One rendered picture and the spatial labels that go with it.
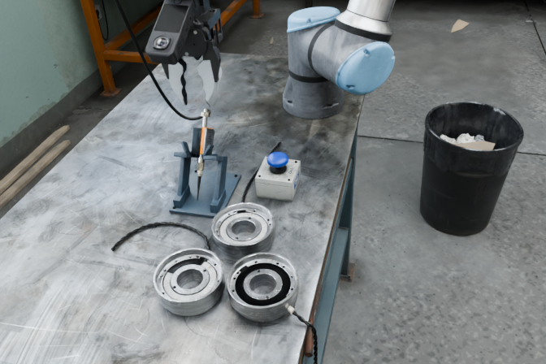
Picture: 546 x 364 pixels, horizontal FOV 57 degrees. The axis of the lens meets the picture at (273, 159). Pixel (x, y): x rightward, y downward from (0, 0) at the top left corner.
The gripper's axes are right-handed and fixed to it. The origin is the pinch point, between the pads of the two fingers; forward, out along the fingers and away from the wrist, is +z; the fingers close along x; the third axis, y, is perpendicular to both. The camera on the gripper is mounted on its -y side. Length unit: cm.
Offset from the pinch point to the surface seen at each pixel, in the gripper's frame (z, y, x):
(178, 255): 15.9, -20.9, -2.5
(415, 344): 99, 30, -48
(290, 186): 15.5, -1.3, -16.5
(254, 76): 19, 48, 3
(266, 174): 14.6, 0.4, -11.6
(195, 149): 8.3, -2.6, 0.4
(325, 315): 75, 17, -21
